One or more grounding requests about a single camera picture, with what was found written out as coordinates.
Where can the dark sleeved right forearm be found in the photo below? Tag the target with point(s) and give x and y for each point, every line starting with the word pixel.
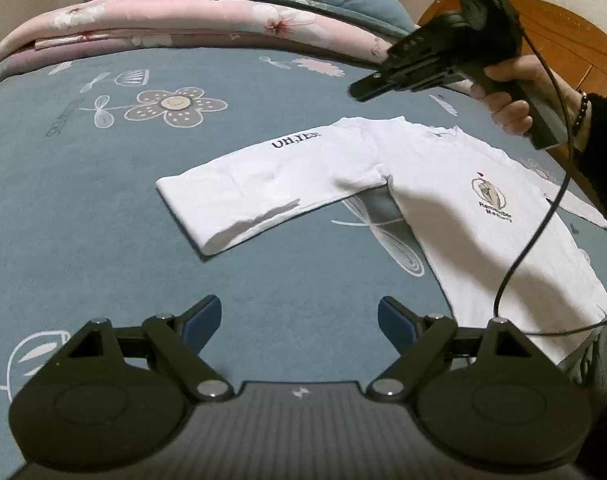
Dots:
pixel 588 113

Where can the wooden headboard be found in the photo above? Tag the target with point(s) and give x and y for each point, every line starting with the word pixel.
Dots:
pixel 574 48

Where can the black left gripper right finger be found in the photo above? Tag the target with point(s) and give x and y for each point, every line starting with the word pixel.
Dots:
pixel 420 342

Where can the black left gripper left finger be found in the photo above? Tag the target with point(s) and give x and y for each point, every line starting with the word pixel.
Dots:
pixel 176 344

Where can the teal floral bed sheet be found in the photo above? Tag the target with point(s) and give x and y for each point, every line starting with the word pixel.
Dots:
pixel 84 233

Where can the white long sleeve shirt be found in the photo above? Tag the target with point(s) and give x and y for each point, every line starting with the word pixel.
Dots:
pixel 483 220

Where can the pink floral folded quilt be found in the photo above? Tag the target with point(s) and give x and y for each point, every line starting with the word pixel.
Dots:
pixel 99 27

